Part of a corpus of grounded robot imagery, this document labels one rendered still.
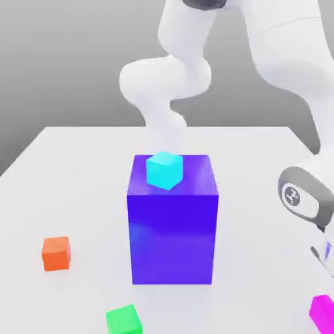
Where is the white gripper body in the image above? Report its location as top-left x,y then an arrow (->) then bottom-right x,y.
309,232 -> 334,279

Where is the small magenta cube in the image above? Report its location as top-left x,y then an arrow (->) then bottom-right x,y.
309,294 -> 334,334

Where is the large blue box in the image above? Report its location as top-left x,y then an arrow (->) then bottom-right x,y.
127,154 -> 219,286

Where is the small orange cube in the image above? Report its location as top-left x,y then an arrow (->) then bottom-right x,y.
41,235 -> 72,273

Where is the small green cube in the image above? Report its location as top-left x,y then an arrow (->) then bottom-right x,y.
105,303 -> 144,334

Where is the small cyan cube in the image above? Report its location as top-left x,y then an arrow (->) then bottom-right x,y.
145,151 -> 184,191

